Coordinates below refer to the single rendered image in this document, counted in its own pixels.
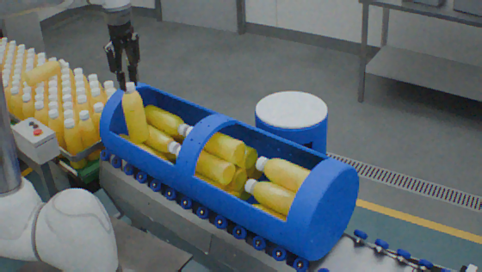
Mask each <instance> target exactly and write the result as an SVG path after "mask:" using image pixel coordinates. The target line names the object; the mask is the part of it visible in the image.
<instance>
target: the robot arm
mask: <svg viewBox="0 0 482 272"><path fill-rule="evenodd" d="M90 4H98V5H101V6H102V10H103V15H104V19H105V23H107V24H108V33H109V35H110V36H109V37H110V40H109V43H108V44H107V45H106V46H104V47H103V49H104V50H105V53H106V54H107V57H108V65H109V69H110V71H111V72H112V73H114V74H116V78H117V81H118V82H119V83H120V90H122V91H125V92H126V91H127V83H126V79H125V73H124V72H123V71H122V58H121V54H122V49H123V48H124V49H125V52H126V54H127V59H128V62H129V64H130V65H128V66H127V67H128V71H129V79H130V82H134V86H138V84H137V79H136V74H137V68H136V67H138V62H139V61H140V52H139V37H140V35H139V34H136V33H133V32H131V31H132V27H131V19H132V18H133V14H132V10H131V8H132V4H131V1H130V0H0V29H1V23H2V19H3V18H8V17H11V16H14V15H24V14H27V13H29V12H31V11H41V10H43V9H50V8H56V9H72V8H76V7H80V6H85V5H90ZM131 43H132V45H131ZM112 46H113V47H114V52H115V55H114V53H113V51H112V50H113V48H112ZM132 49H133V50H132ZM1 69H2V68H1V65H0V257H8V258H11V259H16V260H22V261H32V262H43V263H48V264H49V265H52V266H53V267H55V268H56V269H59V272H137V271H135V270H133V269H130V268H127V267H125V266H124V265H122V264H121V263H120V262H119V260H118V257H117V245H116V239H115V235H114V230H113V227H112V224H111V221H110V218H109V216H108V213H107V211H106V209H105V208H104V206H103V205H102V204H101V202H100V200H99V199H97V198H96V197H95V196H94V194H92V193H90V192H89V191H87V190H84V189H66V190H64V191H61V192H60V193H57V194H56V195H55V196H54V197H52V199H51V200H50V201H49V202H48V203H45V202H42V200H41V198H40V197H39V195H38V194H37V193H36V191H35V190H34V187H33V185H32V183H31V182H29V181H28V180H27V179H26V178H24V177H23V176H21V172H20V165H19V163H18V159H17V156H16V149H15V144H14V137H13V133H12V131H11V124H10V121H9V111H8V105H7V102H6V95H5V93H4V91H5V89H4V87H3V78H2V76H3V75H2V72H1ZM60 270H61V271H60Z"/></svg>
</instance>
